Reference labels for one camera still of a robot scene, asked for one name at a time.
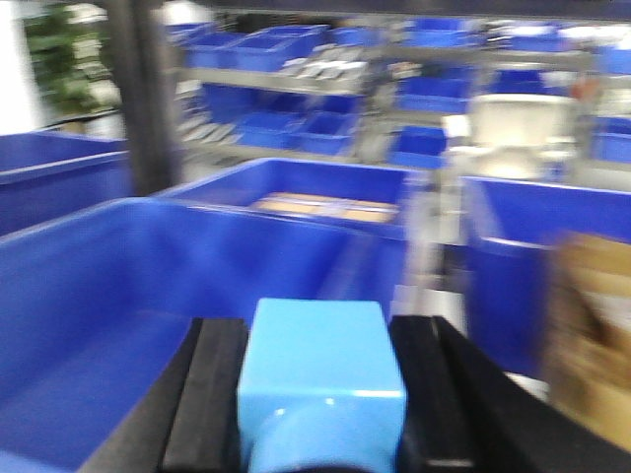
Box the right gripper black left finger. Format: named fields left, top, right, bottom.
left=81, top=318, right=248, bottom=472

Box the metal storage shelf rack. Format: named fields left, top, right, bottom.
left=167, top=17, right=630, bottom=169

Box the near blue bin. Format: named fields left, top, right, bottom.
left=1, top=198, right=405, bottom=472

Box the brown cardboard box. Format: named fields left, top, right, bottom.
left=542, top=233, right=630, bottom=449

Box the blue bin with cardboard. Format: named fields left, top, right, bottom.
left=155, top=158, right=429, bottom=239

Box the light blue block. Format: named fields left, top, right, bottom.
left=237, top=299, right=407, bottom=472

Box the green plant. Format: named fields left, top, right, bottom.
left=23, top=2, right=120, bottom=117

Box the white appliance on shelf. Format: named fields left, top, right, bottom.
left=444, top=94, right=579, bottom=180

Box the black vertical post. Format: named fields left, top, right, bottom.
left=104, top=0, right=181, bottom=195

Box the left blue bin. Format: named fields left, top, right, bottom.
left=1, top=131, right=134, bottom=236

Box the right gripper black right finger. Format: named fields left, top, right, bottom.
left=389, top=315, right=630, bottom=472

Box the right blue bin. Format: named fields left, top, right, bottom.
left=461, top=176, right=630, bottom=377

